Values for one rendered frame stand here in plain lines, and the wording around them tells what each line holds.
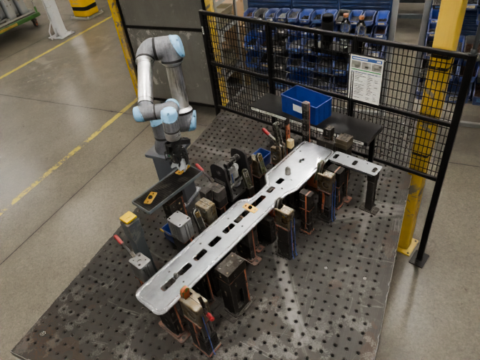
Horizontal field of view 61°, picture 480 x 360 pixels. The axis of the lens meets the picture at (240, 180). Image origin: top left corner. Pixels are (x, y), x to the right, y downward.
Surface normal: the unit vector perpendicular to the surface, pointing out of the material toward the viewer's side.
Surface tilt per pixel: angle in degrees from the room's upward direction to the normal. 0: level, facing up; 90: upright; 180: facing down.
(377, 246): 0
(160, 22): 92
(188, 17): 92
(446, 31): 86
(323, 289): 0
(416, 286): 0
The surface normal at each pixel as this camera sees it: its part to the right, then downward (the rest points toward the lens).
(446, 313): -0.11, -0.77
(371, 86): -0.64, 0.54
